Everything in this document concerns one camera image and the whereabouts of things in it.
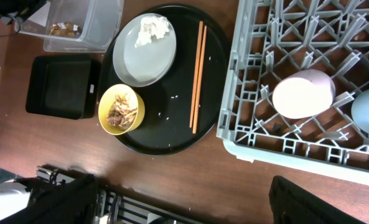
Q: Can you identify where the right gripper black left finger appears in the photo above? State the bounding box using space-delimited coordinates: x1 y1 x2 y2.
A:
0 174 98 224

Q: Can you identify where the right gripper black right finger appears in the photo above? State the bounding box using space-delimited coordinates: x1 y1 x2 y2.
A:
269 175 361 224

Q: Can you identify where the yellow bowl with food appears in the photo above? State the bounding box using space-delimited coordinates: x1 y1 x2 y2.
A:
98 84 145 136

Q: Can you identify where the pink plastic cup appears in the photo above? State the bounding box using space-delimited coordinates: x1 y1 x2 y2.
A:
272 69 335 119

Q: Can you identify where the wooden chopstick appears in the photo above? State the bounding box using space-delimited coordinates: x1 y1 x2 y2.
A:
189 21 203 128
192 23 207 134

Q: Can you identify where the white round plate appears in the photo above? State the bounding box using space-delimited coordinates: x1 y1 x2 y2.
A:
113 13 177 87

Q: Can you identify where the gold foil wrapper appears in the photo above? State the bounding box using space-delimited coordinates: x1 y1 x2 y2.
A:
49 22 83 38

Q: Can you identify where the white napkin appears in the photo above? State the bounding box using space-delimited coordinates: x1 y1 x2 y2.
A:
134 16 169 48

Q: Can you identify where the grey dishwasher rack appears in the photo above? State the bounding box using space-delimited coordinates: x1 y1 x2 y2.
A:
217 0 369 185

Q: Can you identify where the black rectangular tray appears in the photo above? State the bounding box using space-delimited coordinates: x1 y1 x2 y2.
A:
26 54 101 119

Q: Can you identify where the clear plastic bin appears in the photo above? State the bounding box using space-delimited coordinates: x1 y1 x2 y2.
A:
14 0 124 53

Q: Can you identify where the round black tray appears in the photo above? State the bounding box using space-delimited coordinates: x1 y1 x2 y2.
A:
98 4 230 156

